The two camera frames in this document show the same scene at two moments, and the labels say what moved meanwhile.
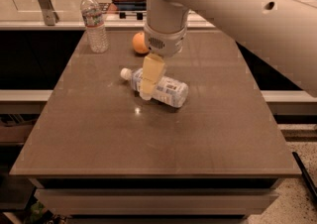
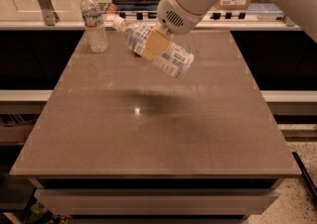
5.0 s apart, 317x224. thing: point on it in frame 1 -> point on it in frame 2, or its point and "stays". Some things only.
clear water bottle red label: x=93 y=21 stays
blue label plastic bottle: x=167 y=90 -> x=174 y=59
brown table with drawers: x=100 y=154 stays
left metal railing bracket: x=49 y=13 stays
